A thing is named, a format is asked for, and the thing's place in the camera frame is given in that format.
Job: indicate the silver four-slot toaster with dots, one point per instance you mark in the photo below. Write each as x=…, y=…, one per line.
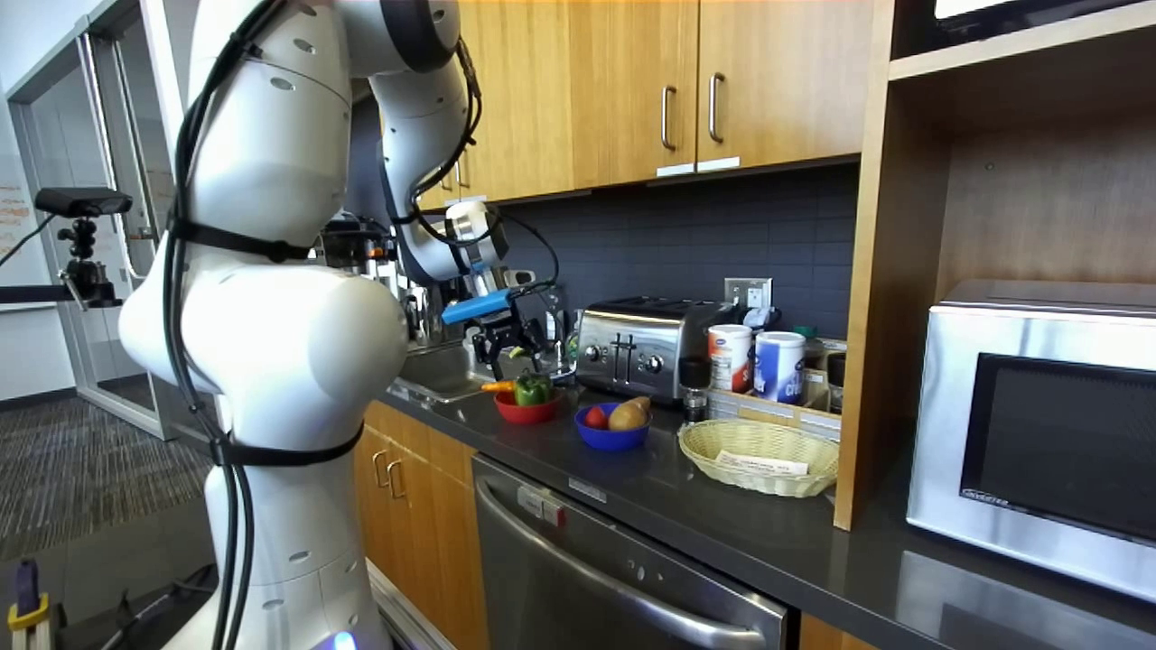
x=632, y=348

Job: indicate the red plastic bowl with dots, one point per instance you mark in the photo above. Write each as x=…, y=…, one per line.
x=530, y=413

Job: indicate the black-capped spice shaker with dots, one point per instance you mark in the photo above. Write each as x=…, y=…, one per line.
x=696, y=390

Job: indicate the purple and yellow tool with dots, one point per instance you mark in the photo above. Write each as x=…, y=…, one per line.
x=31, y=617

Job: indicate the black camera on tripod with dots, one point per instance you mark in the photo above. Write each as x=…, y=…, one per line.
x=81, y=241

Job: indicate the stainless steel microwave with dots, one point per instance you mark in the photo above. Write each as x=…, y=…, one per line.
x=1036, y=446

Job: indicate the white wall outlet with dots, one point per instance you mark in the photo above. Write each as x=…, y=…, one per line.
x=748, y=295

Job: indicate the wooden wall cabinet door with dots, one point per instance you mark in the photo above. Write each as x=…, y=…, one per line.
x=782, y=74
x=517, y=111
x=632, y=92

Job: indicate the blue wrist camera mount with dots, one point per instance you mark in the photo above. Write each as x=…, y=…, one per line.
x=476, y=307

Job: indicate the white and red canister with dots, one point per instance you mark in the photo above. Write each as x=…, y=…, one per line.
x=726, y=359

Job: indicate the wooden base cabinet under sink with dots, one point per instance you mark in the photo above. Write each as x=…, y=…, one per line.
x=419, y=518

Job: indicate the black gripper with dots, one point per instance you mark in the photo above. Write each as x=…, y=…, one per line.
x=499, y=333

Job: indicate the blue plastic bowl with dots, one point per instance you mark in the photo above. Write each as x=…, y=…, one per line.
x=609, y=440

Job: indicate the white and blue canister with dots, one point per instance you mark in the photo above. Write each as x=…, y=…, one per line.
x=777, y=365

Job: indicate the tall wooden shelf unit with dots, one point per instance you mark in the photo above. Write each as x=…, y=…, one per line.
x=878, y=241

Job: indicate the stainless steel dishwasher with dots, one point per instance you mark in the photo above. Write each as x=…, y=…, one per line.
x=600, y=581

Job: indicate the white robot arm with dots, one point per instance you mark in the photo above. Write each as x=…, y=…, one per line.
x=283, y=339

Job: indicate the pale wicker basket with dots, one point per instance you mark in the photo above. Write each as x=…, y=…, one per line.
x=760, y=458

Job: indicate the green pepper toy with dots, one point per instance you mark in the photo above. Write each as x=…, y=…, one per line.
x=536, y=390

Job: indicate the stainless steel sink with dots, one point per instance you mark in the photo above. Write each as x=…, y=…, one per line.
x=440, y=380

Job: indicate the red fruit toy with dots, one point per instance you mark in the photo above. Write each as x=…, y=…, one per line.
x=593, y=418

